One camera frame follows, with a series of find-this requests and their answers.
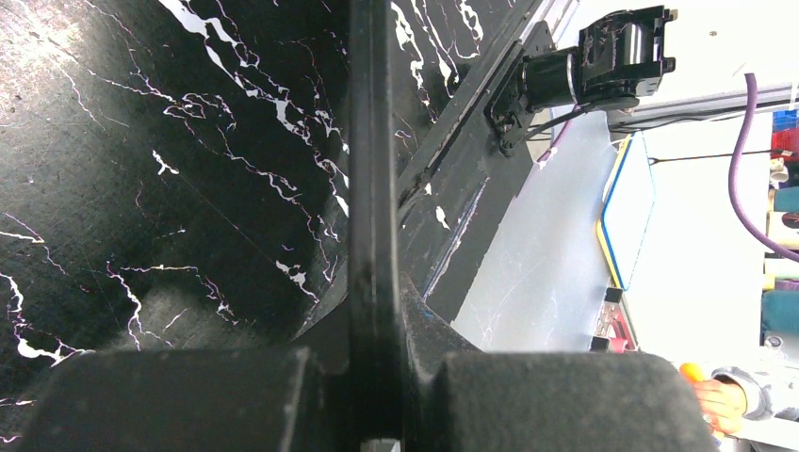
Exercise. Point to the blue yellow framed board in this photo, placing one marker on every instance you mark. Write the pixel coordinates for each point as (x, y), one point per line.
(627, 205)

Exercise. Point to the person in denim clothes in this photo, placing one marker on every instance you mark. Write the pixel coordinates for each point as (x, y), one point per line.
(769, 385)

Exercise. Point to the small whiteboard red writing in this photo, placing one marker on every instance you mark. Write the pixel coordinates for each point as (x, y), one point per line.
(374, 308)

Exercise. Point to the orange object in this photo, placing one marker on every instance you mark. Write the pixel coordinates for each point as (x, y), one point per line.
(692, 372)

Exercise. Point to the aluminium stand with red part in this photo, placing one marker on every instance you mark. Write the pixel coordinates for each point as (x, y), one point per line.
(614, 332)

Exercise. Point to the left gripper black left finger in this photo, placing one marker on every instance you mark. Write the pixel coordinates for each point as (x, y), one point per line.
(235, 399)

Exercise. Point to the aluminium frame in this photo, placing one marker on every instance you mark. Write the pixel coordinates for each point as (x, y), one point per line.
(715, 44)

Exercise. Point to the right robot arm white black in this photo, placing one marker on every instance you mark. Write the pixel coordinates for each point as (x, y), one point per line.
(618, 60)

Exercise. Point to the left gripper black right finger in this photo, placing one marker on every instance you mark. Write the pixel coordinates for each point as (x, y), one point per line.
(464, 399)

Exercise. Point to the person hand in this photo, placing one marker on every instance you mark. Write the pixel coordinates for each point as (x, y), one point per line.
(723, 403)

